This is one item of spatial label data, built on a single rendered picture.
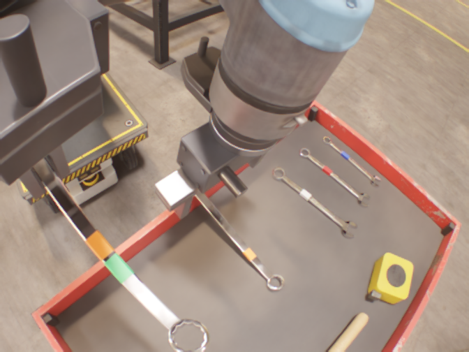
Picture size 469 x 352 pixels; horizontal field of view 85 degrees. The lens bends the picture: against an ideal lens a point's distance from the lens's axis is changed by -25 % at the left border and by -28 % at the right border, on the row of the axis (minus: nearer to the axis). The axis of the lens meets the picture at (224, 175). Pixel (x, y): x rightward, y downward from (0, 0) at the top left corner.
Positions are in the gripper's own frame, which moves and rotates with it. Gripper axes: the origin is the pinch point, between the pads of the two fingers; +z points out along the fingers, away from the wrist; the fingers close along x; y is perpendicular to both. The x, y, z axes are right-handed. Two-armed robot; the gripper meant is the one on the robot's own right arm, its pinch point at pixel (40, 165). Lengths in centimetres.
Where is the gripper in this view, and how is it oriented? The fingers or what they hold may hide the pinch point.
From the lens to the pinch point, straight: 27.5
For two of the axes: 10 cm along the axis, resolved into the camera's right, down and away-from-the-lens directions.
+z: -2.3, 4.3, 8.7
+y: -7.1, -6.9, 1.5
